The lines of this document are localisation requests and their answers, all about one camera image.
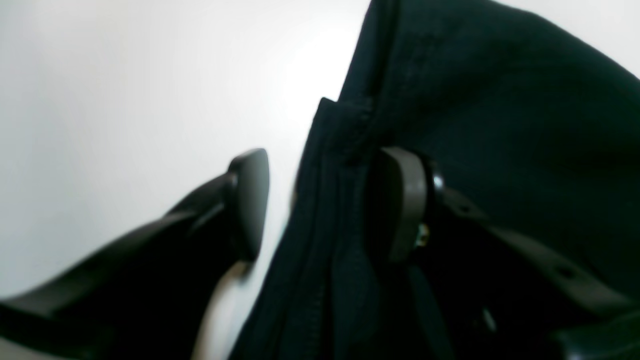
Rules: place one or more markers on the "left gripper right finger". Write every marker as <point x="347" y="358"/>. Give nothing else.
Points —
<point x="487" y="292"/>

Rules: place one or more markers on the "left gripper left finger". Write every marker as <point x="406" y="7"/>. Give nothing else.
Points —
<point x="143" y="296"/>

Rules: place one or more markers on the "black T-shirt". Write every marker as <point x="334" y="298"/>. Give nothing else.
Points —
<point x="536" y="128"/>

